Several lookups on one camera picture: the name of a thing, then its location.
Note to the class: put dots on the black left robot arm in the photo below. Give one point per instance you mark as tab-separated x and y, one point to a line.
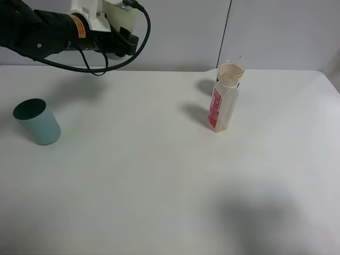
36	33

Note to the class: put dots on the blue white paper cup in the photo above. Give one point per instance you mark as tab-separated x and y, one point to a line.
231	68

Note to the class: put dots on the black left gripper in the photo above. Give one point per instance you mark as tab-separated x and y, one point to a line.
80	36

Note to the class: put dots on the pale green plastic cup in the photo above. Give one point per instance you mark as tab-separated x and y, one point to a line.
120	41

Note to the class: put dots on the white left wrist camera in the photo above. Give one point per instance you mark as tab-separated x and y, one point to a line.
100	15

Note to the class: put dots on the teal plastic cup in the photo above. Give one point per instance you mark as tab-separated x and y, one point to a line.
38	121

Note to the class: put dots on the clear plastic drink bottle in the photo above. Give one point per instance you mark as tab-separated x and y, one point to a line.
223	101

